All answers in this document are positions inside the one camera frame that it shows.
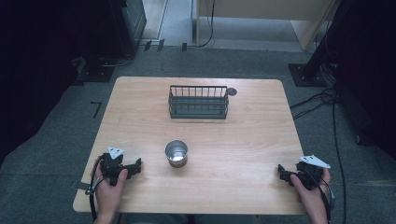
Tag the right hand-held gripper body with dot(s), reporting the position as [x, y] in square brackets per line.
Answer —
[309, 175]

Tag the person's left hand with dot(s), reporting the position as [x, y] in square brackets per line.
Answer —
[108, 193]

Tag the person's legs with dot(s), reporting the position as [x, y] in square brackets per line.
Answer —
[190, 219]

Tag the person's right hand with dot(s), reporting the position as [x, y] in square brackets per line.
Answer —
[311, 196]

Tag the metal cup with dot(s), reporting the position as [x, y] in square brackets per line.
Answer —
[176, 153]

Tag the light wooden cabinet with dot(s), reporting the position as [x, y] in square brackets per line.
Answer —
[264, 9]

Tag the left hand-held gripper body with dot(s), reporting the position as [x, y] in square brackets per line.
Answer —
[112, 165]

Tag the black stand with square base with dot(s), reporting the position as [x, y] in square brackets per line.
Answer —
[314, 67]

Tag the black equipment cabinet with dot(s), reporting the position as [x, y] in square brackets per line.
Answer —
[129, 25]

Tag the short black tape strip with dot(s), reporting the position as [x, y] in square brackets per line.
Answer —
[160, 45]
[184, 47]

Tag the dark curtain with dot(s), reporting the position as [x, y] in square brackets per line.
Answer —
[370, 74]
[34, 68]

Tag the dark round disc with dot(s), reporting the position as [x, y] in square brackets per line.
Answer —
[231, 91]

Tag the black stand with flat base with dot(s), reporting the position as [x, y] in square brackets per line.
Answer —
[95, 70]

